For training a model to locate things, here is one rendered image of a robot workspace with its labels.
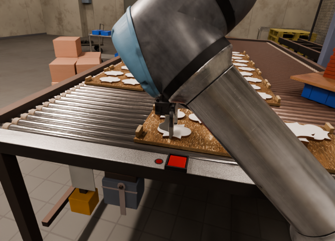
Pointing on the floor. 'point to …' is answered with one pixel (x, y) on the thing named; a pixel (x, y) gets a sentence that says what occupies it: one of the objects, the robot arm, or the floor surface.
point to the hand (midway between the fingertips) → (174, 130)
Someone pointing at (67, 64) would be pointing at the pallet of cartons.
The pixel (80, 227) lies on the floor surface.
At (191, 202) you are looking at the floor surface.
